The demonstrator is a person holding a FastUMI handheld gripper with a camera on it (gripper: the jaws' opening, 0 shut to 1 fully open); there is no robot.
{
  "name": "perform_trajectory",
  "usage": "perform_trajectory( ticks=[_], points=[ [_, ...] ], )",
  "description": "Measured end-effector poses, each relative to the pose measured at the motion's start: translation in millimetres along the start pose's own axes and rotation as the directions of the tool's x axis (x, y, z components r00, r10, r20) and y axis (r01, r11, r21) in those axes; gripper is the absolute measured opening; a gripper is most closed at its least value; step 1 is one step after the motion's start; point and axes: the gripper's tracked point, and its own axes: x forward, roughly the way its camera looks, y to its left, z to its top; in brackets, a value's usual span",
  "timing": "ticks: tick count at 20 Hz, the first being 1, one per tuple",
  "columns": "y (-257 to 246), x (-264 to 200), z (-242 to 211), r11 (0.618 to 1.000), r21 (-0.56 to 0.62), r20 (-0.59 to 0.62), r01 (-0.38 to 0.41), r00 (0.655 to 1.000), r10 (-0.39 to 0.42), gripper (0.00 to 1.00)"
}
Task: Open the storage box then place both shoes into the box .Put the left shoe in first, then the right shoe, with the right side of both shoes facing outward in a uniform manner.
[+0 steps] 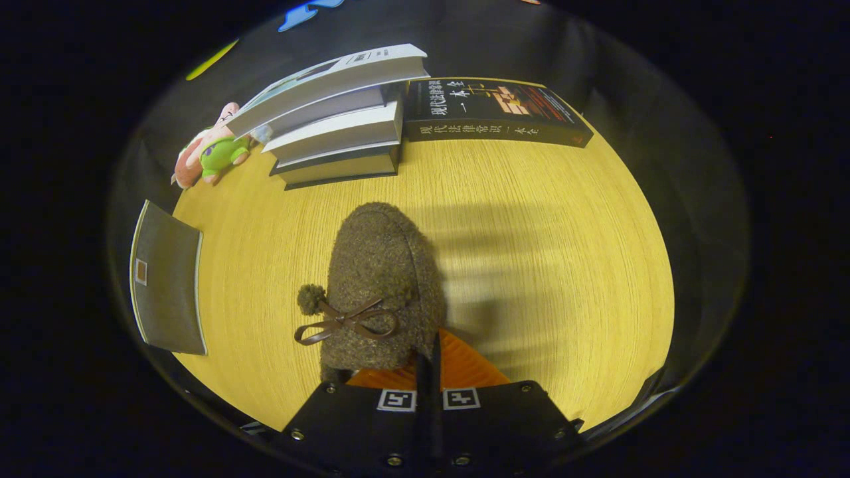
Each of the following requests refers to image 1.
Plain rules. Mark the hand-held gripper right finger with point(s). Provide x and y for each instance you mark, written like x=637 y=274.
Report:
x=498 y=425

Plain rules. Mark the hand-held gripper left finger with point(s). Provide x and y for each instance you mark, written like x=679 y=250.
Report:
x=358 y=428

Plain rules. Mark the brown fuzzy shoe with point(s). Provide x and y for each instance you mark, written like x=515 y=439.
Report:
x=378 y=265

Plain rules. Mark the thick black-cover book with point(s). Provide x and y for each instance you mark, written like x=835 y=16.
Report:
x=339 y=169

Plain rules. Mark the thick white-paged book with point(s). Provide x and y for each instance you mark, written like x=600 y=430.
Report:
x=339 y=136

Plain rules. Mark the pink starfish plush toy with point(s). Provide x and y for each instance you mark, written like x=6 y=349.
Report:
x=222 y=149

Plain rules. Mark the black book with gold print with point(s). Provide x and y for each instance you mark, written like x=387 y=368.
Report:
x=478 y=106

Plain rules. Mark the thin grey book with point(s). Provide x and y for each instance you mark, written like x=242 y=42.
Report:
x=332 y=109

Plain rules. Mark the white book with picture cover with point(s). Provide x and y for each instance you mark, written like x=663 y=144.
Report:
x=332 y=86

